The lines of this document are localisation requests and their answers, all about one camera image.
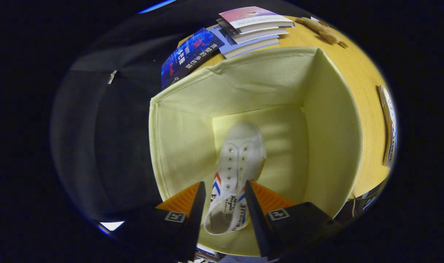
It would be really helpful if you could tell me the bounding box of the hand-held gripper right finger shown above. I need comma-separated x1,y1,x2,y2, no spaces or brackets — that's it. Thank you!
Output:
245,180,346,261

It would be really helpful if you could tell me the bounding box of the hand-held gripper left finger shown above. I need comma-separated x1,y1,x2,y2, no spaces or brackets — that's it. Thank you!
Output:
111,181,207,263

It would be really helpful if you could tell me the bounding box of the green fabric storage box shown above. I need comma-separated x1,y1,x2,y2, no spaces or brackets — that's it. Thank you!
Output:
148,47,363,256

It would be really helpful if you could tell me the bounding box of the white striped canvas shoe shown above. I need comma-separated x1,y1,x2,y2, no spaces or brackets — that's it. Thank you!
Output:
203,121,267,235
378,85,398,169

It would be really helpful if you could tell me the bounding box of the computer monitor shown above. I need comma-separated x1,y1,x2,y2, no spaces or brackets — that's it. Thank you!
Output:
99,221,125,231

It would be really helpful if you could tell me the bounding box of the blue glossy book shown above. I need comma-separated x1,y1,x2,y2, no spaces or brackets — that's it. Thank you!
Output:
161,27,225,90

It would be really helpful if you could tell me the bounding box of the light blue book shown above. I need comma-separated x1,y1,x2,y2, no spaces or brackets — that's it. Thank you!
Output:
209,26,281,59

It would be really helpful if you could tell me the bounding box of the dark cover book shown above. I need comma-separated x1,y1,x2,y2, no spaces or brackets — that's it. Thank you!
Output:
217,18,289,45

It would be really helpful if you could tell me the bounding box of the brown plush toy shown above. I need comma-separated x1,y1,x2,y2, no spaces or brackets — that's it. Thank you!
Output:
295,16,348,48

